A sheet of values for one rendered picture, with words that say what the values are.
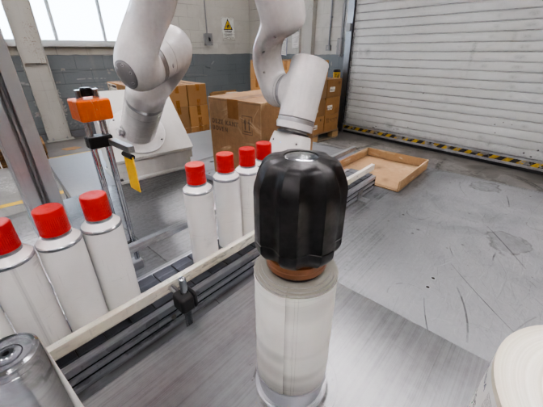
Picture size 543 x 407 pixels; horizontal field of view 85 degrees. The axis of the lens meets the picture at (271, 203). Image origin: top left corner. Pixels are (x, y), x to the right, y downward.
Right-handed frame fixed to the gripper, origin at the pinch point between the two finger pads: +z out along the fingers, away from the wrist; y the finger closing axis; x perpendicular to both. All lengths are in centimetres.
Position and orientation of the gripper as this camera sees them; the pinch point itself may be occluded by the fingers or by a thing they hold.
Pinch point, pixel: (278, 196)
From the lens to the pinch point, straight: 71.7
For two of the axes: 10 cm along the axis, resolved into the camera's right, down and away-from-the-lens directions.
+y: 7.5, 3.0, -5.9
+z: -2.2, 9.5, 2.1
